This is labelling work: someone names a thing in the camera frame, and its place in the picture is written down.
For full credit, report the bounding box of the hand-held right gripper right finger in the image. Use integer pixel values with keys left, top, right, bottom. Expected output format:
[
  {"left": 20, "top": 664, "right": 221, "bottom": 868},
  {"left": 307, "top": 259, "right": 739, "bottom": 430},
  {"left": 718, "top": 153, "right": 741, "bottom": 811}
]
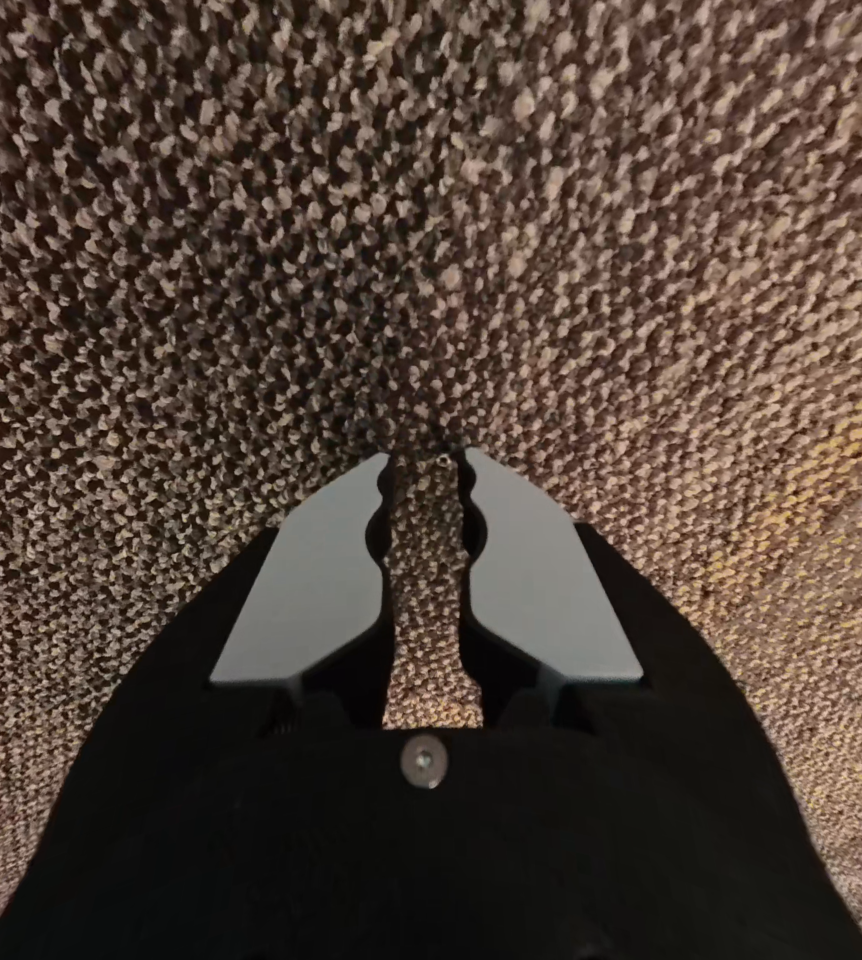
[{"left": 457, "top": 447, "right": 644, "bottom": 729}]

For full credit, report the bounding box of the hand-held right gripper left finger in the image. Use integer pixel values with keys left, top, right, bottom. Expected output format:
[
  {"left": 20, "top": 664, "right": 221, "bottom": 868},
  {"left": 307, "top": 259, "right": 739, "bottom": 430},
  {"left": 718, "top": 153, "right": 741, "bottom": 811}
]
[{"left": 208, "top": 450, "right": 396, "bottom": 729}]

